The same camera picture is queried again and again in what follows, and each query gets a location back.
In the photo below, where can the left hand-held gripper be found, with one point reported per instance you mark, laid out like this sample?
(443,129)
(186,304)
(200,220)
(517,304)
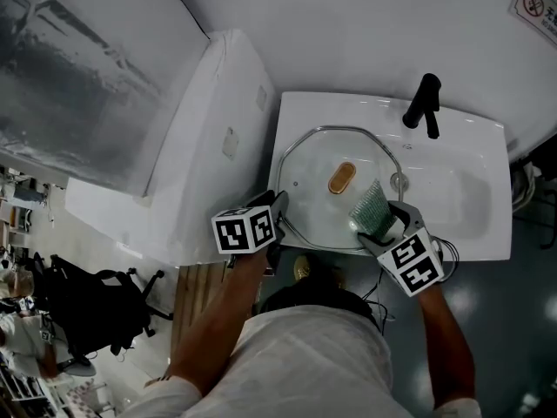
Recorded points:
(243,230)

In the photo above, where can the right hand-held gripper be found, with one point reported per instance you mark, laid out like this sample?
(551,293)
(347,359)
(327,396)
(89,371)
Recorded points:
(411,262)

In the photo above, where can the green scrubbing sponge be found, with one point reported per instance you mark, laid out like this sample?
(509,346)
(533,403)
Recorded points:
(372,211)

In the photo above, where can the glass pot lid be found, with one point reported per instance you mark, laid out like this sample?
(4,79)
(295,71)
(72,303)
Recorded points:
(317,177)

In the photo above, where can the person's right forearm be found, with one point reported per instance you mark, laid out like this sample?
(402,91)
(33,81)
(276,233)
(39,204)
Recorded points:
(446,346)

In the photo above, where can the person's left forearm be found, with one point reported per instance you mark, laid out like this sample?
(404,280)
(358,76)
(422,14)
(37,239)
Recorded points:
(222,316)

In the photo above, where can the metal sink drain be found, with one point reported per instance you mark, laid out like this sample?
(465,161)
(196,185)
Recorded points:
(399,181)

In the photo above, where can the person's gold shoe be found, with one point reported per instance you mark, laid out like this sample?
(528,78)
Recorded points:
(303,268)

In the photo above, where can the white ceramic sink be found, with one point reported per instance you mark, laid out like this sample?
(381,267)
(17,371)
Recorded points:
(452,181)

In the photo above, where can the person's black trousers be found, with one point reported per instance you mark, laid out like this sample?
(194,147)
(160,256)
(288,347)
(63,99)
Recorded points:
(317,290)

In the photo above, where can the wooden slat panel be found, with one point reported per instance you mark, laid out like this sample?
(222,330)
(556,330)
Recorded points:
(196,294)

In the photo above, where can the black faucet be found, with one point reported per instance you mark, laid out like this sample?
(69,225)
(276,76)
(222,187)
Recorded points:
(421,103)

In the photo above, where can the white pipes under sink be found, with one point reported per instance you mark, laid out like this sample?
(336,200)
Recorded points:
(528,190)

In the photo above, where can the person's white shirt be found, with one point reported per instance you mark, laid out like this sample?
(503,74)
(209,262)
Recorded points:
(304,364)

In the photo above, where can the black office chair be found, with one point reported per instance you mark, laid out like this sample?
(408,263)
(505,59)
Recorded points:
(95,303)

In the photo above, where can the grey plastic-covered panel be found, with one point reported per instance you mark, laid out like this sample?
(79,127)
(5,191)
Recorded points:
(78,81)

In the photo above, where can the no smoking wall sign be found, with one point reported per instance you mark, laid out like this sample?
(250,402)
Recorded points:
(536,7)

